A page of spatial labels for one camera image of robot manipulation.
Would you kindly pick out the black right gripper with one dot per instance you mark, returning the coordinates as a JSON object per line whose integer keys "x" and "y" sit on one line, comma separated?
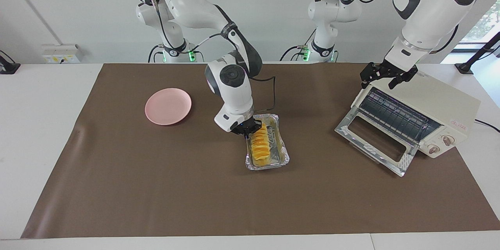
{"x": 243, "y": 125}

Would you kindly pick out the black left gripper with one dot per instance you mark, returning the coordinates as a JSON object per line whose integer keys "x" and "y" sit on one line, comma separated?
{"x": 394, "y": 68}

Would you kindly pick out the striped yellow bread loaf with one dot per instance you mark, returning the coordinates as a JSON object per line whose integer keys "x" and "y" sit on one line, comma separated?
{"x": 261, "y": 146}

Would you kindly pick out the aluminium foil tray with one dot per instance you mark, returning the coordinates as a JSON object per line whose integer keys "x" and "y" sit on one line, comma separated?
{"x": 279, "y": 152}

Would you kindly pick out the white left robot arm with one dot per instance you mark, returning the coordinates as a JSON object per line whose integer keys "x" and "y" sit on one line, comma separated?
{"x": 429, "y": 15}

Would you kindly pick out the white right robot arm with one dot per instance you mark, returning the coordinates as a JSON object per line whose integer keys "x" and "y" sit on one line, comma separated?
{"x": 195, "y": 4}

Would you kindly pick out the cream toaster oven body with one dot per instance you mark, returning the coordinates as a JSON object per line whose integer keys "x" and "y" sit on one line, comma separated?
{"x": 437, "y": 101}

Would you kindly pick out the glass oven door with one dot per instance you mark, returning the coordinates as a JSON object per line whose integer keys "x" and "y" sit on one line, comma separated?
{"x": 351, "y": 123}

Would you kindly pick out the beige oven knob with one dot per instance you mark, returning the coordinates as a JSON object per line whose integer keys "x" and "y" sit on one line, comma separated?
{"x": 448, "y": 139}
{"x": 433, "y": 149}

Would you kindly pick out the brown table mat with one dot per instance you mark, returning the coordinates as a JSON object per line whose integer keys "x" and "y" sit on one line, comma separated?
{"x": 254, "y": 203}

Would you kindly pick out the pink round plate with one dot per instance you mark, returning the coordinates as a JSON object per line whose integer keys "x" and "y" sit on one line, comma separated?
{"x": 168, "y": 106}

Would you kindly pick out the window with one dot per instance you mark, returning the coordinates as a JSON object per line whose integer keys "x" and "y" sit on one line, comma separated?
{"x": 484, "y": 23}

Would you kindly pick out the black desk clamp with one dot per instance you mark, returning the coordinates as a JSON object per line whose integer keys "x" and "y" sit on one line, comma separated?
{"x": 8, "y": 66}

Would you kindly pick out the white wall power socket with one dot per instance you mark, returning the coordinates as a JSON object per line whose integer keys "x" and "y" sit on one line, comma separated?
{"x": 62, "y": 54}

